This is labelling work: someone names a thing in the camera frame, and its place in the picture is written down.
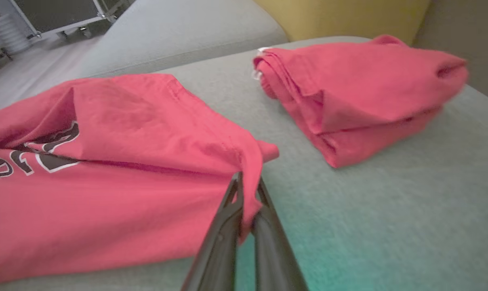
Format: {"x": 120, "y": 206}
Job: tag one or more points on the beige partition behind sofa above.
{"x": 470, "y": 32}

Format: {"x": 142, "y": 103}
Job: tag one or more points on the large yellow sofa back cushion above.
{"x": 341, "y": 16}

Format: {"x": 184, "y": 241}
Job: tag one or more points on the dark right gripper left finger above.
{"x": 219, "y": 250}

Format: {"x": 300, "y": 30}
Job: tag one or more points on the grey sofa seat cushion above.
{"x": 187, "y": 32}

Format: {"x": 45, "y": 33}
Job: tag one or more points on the red shorts with white stripe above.
{"x": 361, "y": 89}

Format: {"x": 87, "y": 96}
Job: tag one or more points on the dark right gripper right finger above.
{"x": 274, "y": 254}

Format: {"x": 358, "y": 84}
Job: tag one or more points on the wide grey sofa chaise cushion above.
{"x": 389, "y": 222}

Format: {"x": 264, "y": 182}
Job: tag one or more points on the red jersey with black lettering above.
{"x": 106, "y": 210}

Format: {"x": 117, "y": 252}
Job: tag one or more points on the black wheeled flight case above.
{"x": 54, "y": 12}

